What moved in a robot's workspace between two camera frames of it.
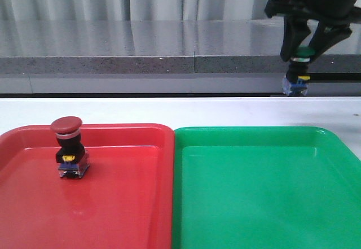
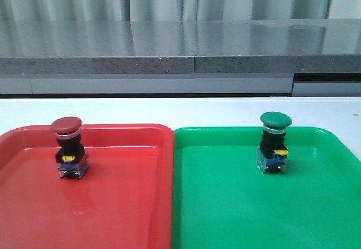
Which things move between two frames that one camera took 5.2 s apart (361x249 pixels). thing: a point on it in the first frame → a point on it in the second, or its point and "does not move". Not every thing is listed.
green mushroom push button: (295, 84) → (272, 153)
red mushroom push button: (72, 158) does not move
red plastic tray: (124, 200) does not move
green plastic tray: (264, 187) does not move
